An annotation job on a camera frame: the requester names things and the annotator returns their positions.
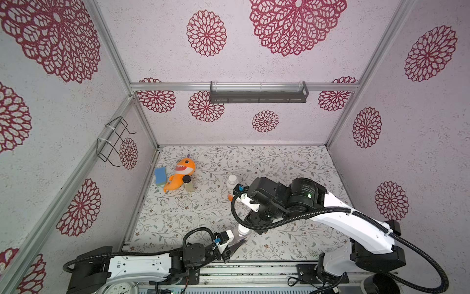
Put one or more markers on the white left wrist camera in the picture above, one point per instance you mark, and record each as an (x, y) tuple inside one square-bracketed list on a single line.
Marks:
[(223, 239)]

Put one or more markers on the white dial gauge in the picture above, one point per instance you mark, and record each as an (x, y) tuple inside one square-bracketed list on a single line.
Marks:
[(119, 288)]

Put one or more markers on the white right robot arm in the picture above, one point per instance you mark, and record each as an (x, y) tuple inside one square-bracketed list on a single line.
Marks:
[(369, 248)]

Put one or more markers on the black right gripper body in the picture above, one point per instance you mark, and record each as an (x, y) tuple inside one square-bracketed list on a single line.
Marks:
[(255, 221)]

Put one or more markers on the black capped square bottle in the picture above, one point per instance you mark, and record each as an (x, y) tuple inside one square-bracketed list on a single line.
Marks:
[(188, 183)]

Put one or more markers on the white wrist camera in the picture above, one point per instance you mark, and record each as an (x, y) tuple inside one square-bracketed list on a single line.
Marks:
[(244, 199), (223, 239)]

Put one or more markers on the small white bottle cap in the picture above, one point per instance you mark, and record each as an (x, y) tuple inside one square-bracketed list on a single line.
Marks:
[(242, 231)]

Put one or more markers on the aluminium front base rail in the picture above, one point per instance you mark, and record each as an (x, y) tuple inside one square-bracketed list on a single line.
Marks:
[(242, 278)]

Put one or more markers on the white round bottle cap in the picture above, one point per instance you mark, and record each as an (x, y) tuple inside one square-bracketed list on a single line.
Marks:
[(232, 179)]

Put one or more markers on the blue green sponge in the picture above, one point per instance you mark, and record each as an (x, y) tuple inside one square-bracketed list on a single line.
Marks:
[(160, 176)]

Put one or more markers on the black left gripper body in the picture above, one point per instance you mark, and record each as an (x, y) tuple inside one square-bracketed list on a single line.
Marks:
[(216, 253)]

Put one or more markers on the white bottle orange base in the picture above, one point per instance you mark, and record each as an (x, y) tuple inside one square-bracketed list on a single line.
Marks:
[(231, 185)]

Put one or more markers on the black wire wall rack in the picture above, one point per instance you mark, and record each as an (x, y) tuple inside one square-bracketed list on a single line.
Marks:
[(105, 147)]

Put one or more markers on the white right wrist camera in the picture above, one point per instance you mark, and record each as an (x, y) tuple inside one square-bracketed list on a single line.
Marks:
[(244, 199)]

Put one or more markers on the orange shark plush toy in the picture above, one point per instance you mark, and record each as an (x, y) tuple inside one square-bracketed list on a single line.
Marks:
[(184, 167)]

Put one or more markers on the grey wall shelf rail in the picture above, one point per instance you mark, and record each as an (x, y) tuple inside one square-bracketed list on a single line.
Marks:
[(259, 96)]

